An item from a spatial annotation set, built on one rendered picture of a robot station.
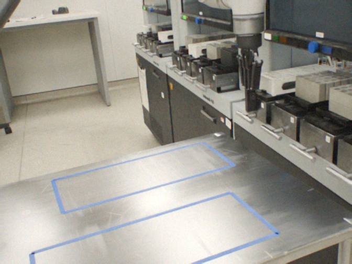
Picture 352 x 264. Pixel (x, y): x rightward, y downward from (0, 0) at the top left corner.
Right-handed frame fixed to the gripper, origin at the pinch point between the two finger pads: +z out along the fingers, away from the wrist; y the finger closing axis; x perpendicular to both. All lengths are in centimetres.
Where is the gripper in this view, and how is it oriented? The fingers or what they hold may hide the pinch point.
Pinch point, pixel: (250, 99)
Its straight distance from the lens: 130.2
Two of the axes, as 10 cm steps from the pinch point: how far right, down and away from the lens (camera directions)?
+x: -9.5, 1.9, -2.5
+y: -3.0, -3.2, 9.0
